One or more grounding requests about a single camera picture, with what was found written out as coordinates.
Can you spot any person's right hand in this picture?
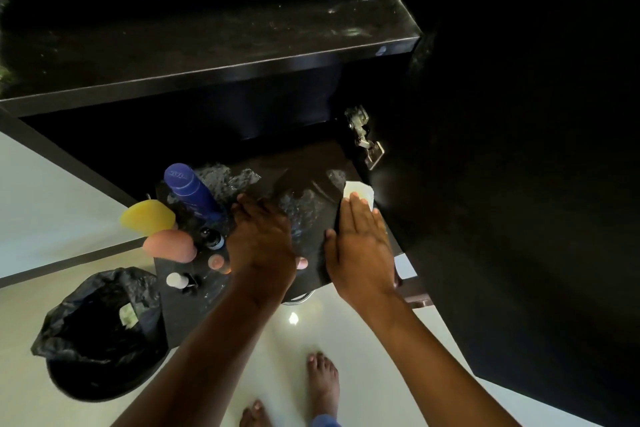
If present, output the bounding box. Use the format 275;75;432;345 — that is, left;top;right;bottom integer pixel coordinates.
324;192;399;311

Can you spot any person's left hand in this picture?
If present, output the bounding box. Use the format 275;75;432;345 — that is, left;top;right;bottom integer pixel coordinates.
226;193;309;293

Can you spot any white wiping cloth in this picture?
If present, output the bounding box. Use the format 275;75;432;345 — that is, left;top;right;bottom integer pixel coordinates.
342;181;376;213

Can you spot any person's right forearm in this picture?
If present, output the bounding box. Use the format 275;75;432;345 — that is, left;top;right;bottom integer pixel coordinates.
357;289;522;427

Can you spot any person's left forearm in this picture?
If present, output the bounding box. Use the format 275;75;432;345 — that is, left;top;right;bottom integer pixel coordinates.
112;278;283;427

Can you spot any clear crumpled plastic sheet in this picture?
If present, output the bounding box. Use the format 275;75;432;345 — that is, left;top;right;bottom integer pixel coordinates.
195;164;351;242

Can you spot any metal cabinet hinge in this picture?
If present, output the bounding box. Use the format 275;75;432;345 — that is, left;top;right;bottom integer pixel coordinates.
344;105;385;172

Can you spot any small round pink container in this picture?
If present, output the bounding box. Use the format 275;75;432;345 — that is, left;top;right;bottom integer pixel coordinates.
207;253;232;275

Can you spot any small dark bottle blue label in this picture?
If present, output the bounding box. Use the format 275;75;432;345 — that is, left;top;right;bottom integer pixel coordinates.
200;227;226;251

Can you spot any black cabinet shelf board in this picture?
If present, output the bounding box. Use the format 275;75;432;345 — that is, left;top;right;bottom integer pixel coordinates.
154;139;407;348

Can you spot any person's right foot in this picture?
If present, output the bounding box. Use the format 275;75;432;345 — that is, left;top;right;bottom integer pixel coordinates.
306;352;341;420

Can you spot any small bottle white cap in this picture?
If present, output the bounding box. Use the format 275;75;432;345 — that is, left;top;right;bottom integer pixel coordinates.
165;272;202;293

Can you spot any blue spray bottle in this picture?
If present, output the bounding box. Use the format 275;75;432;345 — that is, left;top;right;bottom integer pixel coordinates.
164;163;224;222

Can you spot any pink makeup sponge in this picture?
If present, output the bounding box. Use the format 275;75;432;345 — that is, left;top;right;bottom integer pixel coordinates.
143;229;198;264

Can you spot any black cabinet door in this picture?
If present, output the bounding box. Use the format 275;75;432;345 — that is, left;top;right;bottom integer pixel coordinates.
367;0;640;427

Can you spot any yellow makeup sponge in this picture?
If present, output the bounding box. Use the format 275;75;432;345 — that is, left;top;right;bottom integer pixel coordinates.
119;199;177;236

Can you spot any black bin with bag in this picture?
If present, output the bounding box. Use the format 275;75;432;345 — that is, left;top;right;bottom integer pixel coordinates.
30;267;170;403

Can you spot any black countertop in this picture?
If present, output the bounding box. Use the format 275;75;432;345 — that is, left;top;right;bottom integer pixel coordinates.
0;0;423;118

